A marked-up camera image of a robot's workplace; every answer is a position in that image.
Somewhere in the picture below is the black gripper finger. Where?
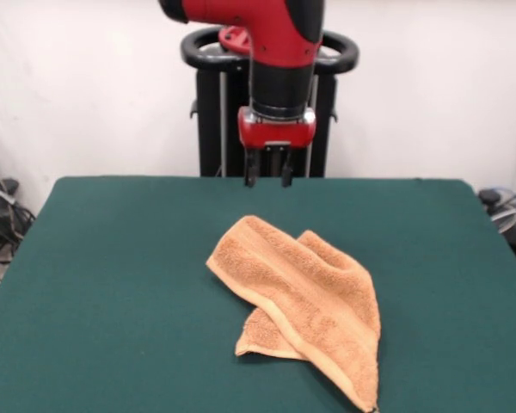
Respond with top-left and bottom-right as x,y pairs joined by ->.
280,148 -> 294,188
244,147 -> 261,189

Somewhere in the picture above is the tan terry towel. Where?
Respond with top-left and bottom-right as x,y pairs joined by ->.
205,214 -> 383,413

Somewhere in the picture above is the dark green table cloth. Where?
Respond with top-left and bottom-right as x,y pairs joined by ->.
0,176 -> 516,413

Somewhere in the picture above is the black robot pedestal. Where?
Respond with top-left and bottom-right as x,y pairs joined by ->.
181,26 -> 361,178

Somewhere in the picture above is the black cable tangle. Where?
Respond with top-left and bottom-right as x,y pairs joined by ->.
0,178 -> 38,264

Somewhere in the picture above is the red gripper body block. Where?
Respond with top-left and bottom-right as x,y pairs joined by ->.
237,106 -> 317,152

